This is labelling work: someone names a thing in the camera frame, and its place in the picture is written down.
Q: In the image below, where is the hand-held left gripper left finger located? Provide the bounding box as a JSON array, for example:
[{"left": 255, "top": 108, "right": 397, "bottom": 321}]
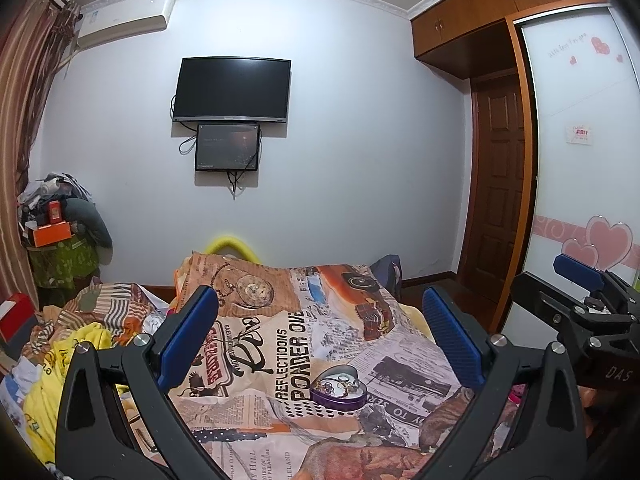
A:
[{"left": 54, "top": 285, "right": 231, "bottom": 480}]

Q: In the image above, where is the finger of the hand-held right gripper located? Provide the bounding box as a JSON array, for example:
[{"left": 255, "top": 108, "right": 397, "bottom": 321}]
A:
[
  {"left": 510, "top": 270, "right": 601, "bottom": 361},
  {"left": 552, "top": 253, "right": 610, "bottom": 292}
]

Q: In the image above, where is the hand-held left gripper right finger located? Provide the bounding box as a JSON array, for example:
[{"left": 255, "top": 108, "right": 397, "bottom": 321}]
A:
[{"left": 421, "top": 286, "right": 587, "bottom": 480}]

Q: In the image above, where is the purple heart-shaped tin box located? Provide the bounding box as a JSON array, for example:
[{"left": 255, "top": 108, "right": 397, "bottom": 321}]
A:
[{"left": 310, "top": 365, "right": 368, "bottom": 412}]

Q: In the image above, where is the pink heart sticker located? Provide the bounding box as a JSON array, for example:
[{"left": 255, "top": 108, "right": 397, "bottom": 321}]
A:
[{"left": 560, "top": 215, "right": 636, "bottom": 272}]

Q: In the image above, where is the pale yellow blanket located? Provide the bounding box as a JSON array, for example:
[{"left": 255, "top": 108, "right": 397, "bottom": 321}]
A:
[{"left": 399, "top": 304, "right": 432, "bottom": 337}]

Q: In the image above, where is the white sliding wardrobe door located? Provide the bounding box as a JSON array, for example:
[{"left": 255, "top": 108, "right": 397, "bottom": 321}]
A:
[{"left": 500, "top": 2, "right": 640, "bottom": 352}]

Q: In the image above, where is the dark blue cloth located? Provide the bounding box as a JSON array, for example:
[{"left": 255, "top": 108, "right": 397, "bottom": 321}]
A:
[{"left": 372, "top": 255, "right": 404, "bottom": 302}]

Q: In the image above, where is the striped blanket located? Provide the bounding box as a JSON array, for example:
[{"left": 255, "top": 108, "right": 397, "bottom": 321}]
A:
[{"left": 30, "top": 282, "right": 174, "bottom": 357}]

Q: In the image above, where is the yellow pillow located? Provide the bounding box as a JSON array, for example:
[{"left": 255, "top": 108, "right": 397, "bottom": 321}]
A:
[{"left": 207, "top": 234, "right": 262, "bottom": 262}]

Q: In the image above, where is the printed newspaper-pattern blanket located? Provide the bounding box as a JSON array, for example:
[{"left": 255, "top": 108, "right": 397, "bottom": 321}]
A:
[{"left": 167, "top": 252, "right": 508, "bottom": 480}]

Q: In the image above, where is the brown wooden door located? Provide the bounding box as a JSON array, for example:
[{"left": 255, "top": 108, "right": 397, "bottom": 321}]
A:
[{"left": 467, "top": 72, "right": 527, "bottom": 279}]

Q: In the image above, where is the green patterned cloth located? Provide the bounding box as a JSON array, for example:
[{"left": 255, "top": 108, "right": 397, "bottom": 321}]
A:
[{"left": 27, "top": 237, "right": 101, "bottom": 289}]

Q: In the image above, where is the yellow cloth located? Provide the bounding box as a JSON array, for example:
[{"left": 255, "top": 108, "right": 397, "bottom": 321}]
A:
[{"left": 20, "top": 322, "right": 137, "bottom": 467}]

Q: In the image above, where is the orange box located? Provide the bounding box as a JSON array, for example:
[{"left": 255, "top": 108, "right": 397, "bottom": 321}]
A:
[{"left": 32, "top": 224, "right": 74, "bottom": 249}]

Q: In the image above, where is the large red box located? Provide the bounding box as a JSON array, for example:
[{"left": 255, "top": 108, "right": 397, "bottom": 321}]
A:
[{"left": 0, "top": 296, "right": 39, "bottom": 347}]

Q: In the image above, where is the pile of clutter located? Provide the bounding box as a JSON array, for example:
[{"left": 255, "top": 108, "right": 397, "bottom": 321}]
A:
[{"left": 17, "top": 172, "right": 96, "bottom": 222}]

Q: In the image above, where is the brown striped curtain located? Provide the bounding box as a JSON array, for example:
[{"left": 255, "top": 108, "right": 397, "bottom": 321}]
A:
[{"left": 0, "top": 0, "right": 84, "bottom": 312}]

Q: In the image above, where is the wooden overhead cabinet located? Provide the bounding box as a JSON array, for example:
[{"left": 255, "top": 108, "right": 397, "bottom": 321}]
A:
[{"left": 409, "top": 0, "right": 609, "bottom": 81}]

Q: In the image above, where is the white air conditioner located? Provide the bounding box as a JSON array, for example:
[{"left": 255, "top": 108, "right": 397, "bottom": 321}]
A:
[{"left": 76, "top": 0, "right": 176, "bottom": 51}]

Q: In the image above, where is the black monitor cable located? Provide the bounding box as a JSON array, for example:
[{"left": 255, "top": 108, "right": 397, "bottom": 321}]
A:
[{"left": 226, "top": 170, "right": 249, "bottom": 197}]

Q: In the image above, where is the small wall monitor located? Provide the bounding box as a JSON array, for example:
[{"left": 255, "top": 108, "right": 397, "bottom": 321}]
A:
[{"left": 195, "top": 122, "right": 262, "bottom": 173}]

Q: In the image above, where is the black wall television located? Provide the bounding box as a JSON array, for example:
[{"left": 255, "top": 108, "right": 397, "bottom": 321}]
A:
[{"left": 172, "top": 57, "right": 293, "bottom": 124}]

